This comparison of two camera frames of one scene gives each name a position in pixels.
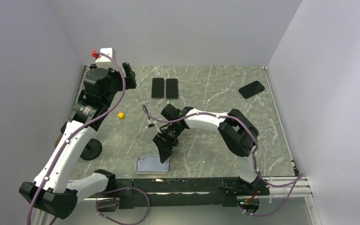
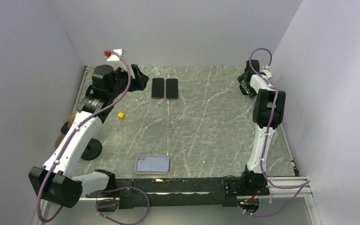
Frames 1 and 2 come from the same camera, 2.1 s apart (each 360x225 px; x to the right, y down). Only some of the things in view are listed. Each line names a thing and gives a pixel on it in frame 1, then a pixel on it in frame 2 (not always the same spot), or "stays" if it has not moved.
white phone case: (151, 172) stays
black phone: (158, 88) stays
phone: (171, 89) stays
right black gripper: (165, 145) to (250, 92)
